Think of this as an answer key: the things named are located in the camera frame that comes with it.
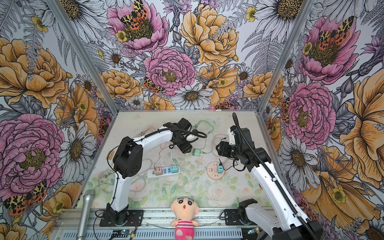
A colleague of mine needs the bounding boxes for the green usb cable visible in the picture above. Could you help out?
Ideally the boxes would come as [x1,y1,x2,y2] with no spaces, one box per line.
[191,119,216,154]

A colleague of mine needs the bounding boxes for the black thin cable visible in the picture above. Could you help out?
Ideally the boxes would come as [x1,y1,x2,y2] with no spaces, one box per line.
[218,158,247,172]

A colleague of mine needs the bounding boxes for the green charger plug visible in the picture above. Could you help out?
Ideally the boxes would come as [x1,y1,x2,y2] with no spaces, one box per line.
[193,149,202,157]

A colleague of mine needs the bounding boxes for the teal charger plug dark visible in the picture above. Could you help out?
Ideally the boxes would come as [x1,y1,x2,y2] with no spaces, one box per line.
[217,164,224,174]

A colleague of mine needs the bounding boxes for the pink multi-head cable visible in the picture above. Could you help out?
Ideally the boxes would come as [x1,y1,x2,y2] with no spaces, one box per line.
[140,127,175,169]

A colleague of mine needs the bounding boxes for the white blue power strip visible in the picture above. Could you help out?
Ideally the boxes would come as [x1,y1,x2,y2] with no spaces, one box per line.
[147,165,181,179]

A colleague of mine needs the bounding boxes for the pink charger plug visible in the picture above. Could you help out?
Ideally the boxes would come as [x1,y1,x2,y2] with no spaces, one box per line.
[154,168,164,176]

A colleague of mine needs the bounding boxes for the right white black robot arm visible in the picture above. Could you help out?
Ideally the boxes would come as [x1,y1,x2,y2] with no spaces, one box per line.
[216,113,323,240]

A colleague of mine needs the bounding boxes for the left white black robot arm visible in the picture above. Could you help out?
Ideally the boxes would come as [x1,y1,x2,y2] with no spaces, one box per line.
[100,118,208,227]

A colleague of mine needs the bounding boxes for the plush doll pink dress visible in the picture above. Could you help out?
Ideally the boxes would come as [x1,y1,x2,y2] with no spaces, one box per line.
[171,197,200,240]

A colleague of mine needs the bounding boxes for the green circuit board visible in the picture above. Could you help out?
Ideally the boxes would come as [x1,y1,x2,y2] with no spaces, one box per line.
[111,229,136,239]

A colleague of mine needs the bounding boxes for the round socket pink cable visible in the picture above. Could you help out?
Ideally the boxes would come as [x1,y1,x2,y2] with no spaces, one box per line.
[211,133,232,160]

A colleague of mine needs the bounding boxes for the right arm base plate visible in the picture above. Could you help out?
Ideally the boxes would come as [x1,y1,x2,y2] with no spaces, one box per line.
[222,209,250,226]

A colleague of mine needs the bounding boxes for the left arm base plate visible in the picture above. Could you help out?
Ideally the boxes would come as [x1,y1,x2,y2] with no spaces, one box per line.
[100,209,144,227]

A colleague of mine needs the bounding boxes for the power strip translucent cable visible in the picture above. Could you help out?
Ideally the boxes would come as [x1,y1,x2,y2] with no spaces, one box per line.
[96,158,154,194]

